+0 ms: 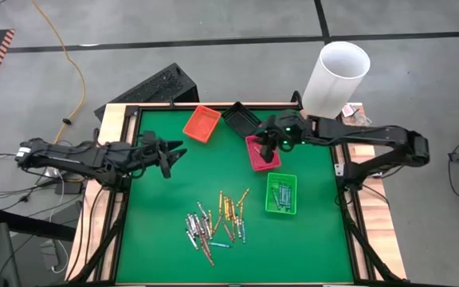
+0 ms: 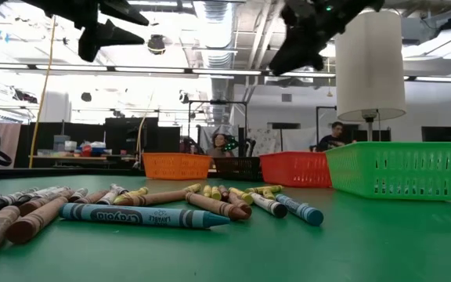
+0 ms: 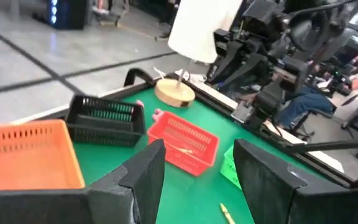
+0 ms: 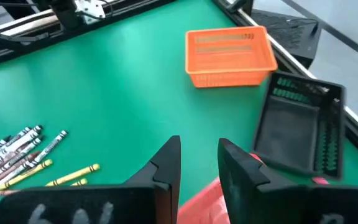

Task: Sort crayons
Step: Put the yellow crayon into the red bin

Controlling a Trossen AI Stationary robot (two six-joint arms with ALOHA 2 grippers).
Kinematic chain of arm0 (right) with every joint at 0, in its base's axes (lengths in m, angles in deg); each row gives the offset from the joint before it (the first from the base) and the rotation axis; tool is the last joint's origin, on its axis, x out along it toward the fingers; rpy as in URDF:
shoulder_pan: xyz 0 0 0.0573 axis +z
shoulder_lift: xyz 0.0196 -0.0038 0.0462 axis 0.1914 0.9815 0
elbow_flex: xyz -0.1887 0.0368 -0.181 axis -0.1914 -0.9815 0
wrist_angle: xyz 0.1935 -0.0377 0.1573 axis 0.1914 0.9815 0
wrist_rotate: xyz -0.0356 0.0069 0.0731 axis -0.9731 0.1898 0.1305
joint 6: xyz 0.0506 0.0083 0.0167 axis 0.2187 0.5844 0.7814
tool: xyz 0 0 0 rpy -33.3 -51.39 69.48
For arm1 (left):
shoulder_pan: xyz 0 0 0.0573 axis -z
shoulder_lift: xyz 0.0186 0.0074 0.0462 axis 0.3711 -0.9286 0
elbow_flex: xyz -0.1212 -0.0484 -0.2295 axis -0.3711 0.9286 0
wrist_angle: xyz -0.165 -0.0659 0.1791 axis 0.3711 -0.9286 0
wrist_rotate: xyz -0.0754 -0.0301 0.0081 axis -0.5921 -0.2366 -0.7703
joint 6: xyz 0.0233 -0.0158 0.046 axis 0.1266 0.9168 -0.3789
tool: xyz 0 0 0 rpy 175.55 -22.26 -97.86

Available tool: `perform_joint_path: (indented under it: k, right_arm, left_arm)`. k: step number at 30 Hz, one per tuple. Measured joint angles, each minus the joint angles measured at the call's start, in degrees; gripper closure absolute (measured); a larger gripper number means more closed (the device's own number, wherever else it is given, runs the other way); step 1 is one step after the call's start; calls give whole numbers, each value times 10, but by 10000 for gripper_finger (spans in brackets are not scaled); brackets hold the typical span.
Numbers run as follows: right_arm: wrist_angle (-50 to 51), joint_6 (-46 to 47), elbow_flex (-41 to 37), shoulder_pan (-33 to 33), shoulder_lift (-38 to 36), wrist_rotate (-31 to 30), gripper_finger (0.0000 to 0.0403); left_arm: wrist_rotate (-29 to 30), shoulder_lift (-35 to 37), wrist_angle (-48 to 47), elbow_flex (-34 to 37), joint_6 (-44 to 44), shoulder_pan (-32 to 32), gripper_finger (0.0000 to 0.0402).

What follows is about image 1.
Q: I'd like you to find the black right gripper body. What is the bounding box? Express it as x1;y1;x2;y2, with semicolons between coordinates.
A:
259;111;296;152

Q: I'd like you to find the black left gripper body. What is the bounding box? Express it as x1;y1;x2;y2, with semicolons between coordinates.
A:
131;143;166;168

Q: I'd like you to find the red plastic basket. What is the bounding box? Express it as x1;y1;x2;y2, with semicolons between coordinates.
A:
245;135;282;173

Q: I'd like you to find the black plastic basket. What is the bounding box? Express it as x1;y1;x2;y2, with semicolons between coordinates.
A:
221;101;262;139

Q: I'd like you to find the orange plastic basket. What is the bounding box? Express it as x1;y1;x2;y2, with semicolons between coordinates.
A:
182;104;222;144

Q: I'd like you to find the wooden table border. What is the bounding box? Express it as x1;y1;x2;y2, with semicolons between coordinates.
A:
65;101;408;285

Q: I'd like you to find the green plastic basket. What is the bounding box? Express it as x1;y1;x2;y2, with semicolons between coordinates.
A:
265;171;298;216

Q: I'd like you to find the black perforated case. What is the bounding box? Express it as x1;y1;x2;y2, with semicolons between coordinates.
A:
93;62;200;123

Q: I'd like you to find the white lamp shade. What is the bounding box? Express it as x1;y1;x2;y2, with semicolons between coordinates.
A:
300;41;371;120

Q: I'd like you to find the pink packet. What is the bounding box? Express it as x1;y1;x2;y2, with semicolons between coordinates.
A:
340;104;359;119

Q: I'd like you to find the black corner bracket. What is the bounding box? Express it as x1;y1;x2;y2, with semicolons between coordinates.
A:
291;90;304;111

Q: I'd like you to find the black table frame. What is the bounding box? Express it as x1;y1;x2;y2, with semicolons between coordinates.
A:
93;104;402;286

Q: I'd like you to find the black frame strut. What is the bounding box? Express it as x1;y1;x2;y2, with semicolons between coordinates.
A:
339;187;400;282
69;187;129;282

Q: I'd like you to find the yellow extension cable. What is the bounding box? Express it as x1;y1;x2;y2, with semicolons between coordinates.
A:
32;0;87;144

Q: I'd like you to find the white floor cable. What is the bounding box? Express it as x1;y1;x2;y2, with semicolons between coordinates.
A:
40;238;70;276

